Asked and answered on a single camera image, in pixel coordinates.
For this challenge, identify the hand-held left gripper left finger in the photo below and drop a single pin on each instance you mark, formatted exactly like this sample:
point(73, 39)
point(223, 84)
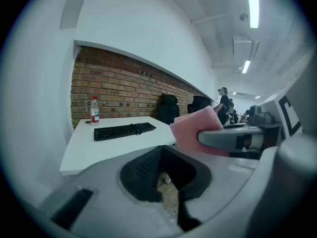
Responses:
point(104, 182)

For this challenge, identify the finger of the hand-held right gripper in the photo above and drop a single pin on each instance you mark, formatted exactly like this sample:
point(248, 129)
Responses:
point(218, 140)
point(235, 126)

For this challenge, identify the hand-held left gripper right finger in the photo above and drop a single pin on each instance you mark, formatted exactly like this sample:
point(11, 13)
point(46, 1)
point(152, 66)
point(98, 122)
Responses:
point(218, 182)

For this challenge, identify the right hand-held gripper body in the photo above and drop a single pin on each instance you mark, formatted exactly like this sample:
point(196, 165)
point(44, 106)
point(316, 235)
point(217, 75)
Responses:
point(272, 113)

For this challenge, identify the pink cloth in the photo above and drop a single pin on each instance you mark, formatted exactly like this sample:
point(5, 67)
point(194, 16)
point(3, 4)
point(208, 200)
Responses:
point(190, 123)

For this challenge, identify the black keyboard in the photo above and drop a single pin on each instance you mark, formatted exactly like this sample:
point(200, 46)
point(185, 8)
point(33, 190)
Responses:
point(119, 131)

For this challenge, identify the black office chair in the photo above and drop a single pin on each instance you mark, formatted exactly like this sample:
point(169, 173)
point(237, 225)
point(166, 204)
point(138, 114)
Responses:
point(168, 110)
point(199, 103)

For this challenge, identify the long ceiling light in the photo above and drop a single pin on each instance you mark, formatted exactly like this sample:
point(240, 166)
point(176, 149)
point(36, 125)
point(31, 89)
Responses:
point(246, 67)
point(253, 6)

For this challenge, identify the clear water bottle red cap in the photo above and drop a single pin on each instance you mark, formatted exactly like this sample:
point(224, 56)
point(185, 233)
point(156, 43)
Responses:
point(94, 115)

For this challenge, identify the white ceiling air conditioner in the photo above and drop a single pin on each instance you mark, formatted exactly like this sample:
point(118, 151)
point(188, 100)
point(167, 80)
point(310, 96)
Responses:
point(244, 49)

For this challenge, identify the round ceiling smoke detector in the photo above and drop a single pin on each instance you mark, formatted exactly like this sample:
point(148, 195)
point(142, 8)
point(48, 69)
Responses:
point(244, 17)

